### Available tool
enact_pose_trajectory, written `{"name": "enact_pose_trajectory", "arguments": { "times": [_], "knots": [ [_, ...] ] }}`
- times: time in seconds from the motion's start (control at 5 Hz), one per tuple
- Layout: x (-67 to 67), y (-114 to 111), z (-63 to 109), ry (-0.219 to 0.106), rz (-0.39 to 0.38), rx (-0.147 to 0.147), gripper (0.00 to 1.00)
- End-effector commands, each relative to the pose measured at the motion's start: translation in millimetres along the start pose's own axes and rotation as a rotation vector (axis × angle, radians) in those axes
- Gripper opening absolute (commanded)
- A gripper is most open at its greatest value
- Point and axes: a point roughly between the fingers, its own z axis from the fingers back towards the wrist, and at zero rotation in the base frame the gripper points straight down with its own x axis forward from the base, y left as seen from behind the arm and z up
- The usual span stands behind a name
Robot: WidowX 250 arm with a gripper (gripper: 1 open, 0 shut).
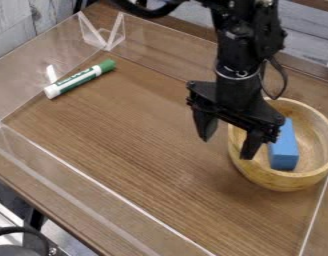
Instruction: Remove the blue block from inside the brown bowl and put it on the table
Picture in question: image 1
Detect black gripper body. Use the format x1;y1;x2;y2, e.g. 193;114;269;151
187;81;286;143

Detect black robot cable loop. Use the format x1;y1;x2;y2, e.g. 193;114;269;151
110;0;191;20

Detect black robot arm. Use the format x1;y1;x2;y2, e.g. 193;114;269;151
187;0;288;160

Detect clear acrylic tray wall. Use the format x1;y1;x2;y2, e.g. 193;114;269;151
0;5;328;256

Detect green and white marker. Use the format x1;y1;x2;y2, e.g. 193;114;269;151
44;59;117;99

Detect blue rectangular block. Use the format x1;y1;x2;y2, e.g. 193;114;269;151
269;118;301;171

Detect brown wooden bowl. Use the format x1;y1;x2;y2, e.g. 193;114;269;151
229;98;328;192

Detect black table leg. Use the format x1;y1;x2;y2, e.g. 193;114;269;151
26;209;47;231

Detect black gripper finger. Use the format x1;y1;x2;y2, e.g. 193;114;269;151
241;130;265;160
193;106;219;142

